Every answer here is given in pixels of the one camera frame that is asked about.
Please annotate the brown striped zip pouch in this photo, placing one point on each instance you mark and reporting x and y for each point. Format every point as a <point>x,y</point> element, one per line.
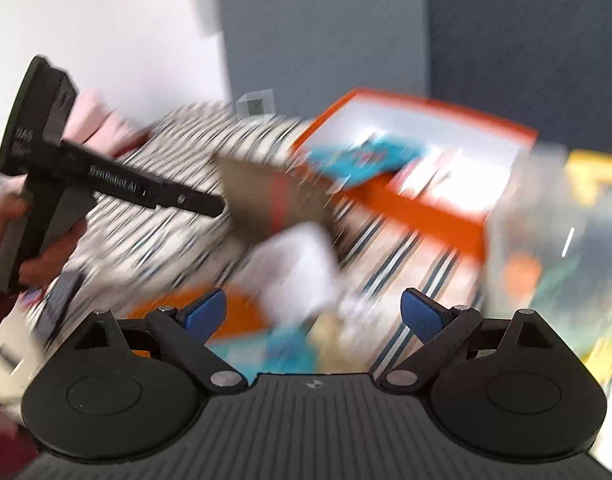
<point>265,200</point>

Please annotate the orange cardboard box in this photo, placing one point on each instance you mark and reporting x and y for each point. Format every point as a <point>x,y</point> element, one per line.
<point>450,189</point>

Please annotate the person left hand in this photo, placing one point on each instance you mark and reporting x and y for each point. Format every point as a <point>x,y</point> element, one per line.
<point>44,223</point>

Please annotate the striped bed cover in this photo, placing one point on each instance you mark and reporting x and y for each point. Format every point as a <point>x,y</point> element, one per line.
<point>184,239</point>

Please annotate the blue card packet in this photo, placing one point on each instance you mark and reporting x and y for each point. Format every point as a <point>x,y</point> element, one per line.
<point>283,350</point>

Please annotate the clear plastic storage container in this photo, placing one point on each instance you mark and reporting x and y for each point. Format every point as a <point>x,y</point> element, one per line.
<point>549,248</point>

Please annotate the white cloth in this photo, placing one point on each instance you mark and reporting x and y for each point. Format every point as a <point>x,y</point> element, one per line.
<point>293,275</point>

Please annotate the tan plush toy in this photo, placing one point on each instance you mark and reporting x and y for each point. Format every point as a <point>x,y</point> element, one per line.
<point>346,345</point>

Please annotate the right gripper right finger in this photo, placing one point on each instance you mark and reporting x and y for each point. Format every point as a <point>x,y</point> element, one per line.
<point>443,333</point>

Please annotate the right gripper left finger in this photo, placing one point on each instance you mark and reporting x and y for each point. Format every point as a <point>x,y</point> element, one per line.
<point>182,336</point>

